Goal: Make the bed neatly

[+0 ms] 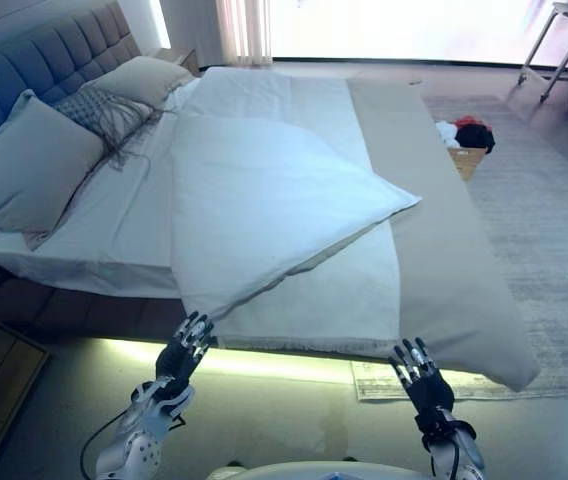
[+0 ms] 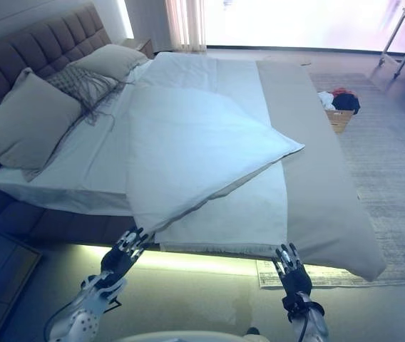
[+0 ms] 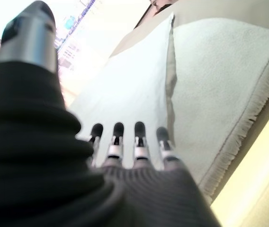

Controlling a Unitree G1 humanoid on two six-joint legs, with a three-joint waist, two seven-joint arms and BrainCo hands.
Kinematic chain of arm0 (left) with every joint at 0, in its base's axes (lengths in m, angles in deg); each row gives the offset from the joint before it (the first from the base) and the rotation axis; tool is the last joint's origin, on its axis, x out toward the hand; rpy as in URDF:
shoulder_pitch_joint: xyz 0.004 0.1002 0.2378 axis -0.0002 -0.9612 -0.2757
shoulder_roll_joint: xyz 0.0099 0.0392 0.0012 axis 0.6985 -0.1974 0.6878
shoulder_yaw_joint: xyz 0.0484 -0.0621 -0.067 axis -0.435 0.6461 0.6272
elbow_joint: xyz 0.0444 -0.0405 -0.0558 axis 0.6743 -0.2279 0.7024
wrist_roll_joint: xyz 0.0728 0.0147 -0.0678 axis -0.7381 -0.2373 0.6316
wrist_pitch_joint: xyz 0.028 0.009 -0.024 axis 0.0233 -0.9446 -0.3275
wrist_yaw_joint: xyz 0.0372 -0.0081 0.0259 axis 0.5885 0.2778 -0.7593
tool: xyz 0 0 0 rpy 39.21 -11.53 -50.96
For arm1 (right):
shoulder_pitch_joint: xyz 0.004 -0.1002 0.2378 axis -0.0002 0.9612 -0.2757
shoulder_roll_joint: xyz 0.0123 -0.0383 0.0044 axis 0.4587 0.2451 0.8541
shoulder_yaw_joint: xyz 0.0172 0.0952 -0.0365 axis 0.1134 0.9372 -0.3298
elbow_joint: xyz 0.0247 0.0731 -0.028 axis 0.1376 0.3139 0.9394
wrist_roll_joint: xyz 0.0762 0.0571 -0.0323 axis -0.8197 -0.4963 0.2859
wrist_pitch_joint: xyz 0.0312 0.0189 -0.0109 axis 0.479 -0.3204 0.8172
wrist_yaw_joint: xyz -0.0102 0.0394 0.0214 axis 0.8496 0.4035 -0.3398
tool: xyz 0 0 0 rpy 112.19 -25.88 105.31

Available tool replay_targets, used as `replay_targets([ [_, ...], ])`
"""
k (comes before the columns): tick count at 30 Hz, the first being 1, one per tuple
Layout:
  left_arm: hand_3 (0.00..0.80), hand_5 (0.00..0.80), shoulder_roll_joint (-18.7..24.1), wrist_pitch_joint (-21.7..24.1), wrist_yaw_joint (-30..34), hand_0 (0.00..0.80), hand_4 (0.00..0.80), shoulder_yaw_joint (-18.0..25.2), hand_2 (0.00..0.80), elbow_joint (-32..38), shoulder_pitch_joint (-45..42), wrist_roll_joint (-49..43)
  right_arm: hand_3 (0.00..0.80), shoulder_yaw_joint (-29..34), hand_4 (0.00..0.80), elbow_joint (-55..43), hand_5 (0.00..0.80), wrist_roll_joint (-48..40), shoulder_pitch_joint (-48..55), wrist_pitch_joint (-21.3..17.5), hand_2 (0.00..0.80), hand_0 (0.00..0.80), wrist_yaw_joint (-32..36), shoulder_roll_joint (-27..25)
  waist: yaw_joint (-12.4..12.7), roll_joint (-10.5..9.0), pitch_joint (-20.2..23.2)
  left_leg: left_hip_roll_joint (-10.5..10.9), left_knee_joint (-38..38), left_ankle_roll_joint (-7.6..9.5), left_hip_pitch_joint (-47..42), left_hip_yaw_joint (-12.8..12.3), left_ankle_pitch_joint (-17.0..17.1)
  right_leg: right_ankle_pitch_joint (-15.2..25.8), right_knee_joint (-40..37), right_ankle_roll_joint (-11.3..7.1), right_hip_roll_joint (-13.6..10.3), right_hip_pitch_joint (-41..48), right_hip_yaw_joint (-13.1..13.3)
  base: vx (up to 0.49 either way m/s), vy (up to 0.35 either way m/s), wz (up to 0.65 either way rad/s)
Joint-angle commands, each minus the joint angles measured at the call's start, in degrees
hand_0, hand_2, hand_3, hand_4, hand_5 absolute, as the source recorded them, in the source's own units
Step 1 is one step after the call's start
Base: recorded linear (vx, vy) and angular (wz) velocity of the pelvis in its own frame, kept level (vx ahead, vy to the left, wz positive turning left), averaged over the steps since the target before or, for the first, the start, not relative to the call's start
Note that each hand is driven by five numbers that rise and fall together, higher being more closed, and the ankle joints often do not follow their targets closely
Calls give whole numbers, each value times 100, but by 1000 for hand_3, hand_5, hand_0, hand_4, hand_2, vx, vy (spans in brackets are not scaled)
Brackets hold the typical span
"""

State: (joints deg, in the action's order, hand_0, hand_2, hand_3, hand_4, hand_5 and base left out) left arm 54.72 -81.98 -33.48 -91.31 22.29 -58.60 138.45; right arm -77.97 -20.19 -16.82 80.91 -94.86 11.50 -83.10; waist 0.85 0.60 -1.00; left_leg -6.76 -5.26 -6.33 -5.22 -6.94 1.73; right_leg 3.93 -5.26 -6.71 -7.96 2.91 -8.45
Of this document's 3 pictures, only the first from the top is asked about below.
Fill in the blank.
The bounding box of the tufted upholstered headboard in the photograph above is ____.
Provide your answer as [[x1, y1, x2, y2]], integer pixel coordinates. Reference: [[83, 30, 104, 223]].
[[0, 0, 140, 166]]

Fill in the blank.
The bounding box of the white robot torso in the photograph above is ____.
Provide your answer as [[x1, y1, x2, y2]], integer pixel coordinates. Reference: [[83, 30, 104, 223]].
[[208, 459, 435, 480]]

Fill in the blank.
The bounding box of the grey area rug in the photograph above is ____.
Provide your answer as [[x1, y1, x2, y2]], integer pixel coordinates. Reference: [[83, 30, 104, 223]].
[[421, 94, 568, 401]]

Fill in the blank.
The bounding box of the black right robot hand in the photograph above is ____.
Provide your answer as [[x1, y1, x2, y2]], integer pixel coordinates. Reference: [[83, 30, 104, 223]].
[[388, 337, 458, 426]]

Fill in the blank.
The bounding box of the brown upholstered bed frame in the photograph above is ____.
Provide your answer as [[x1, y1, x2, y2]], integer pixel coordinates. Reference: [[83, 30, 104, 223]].
[[0, 219, 190, 346]]

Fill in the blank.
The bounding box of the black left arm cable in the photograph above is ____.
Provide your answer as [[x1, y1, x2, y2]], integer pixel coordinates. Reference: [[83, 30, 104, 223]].
[[81, 407, 138, 480]]

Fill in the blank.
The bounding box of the black garment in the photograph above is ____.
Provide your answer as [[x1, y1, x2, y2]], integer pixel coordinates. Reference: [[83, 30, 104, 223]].
[[453, 124, 496, 155]]

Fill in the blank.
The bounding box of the large beige pillow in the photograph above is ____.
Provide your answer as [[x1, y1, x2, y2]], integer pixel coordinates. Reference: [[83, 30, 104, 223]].
[[0, 89, 105, 234]]

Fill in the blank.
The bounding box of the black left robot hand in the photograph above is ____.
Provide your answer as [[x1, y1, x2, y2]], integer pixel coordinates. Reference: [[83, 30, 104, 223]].
[[155, 310, 216, 389]]

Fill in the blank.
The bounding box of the metal wheeled cart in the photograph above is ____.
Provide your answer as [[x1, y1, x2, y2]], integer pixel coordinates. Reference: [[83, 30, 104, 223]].
[[516, 0, 568, 101]]

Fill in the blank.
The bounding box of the beige bed runner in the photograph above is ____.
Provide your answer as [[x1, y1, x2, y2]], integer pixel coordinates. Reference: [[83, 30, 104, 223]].
[[346, 77, 540, 394]]

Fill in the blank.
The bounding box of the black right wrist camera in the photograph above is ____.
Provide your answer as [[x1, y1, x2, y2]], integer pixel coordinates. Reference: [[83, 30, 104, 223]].
[[416, 407, 454, 437]]

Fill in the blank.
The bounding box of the white garment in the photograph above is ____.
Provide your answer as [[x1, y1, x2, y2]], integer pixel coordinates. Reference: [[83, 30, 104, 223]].
[[434, 121, 461, 150]]

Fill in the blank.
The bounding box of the white fitted bed sheet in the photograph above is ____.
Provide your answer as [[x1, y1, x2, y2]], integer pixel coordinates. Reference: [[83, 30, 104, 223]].
[[0, 77, 200, 301]]

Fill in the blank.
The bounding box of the white duvet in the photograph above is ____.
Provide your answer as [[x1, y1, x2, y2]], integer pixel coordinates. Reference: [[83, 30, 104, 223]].
[[169, 66, 423, 351]]

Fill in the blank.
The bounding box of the beige curtain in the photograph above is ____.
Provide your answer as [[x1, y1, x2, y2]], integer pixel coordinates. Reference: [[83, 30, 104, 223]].
[[213, 0, 273, 66]]

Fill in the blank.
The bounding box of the patterned fringed cushion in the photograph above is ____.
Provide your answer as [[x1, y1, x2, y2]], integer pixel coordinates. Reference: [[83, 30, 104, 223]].
[[53, 82, 163, 174]]

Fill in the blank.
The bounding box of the woven laundry basket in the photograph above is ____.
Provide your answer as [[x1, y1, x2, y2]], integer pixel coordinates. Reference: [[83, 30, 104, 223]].
[[446, 144, 488, 184]]

